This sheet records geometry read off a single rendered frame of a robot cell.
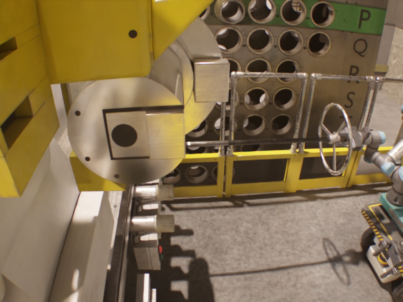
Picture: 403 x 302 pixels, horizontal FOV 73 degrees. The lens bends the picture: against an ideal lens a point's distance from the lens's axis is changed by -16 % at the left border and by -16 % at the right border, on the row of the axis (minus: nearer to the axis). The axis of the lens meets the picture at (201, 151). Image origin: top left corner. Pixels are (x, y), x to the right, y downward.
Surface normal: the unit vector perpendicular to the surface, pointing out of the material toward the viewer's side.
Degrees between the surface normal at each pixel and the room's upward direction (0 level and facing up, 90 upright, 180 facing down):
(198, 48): 90
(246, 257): 0
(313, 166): 90
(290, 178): 90
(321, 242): 0
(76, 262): 0
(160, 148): 90
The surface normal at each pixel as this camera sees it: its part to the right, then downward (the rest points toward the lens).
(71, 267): 0.00, -0.83
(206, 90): 0.07, 0.55
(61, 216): 0.92, -0.35
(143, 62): 0.45, 0.50
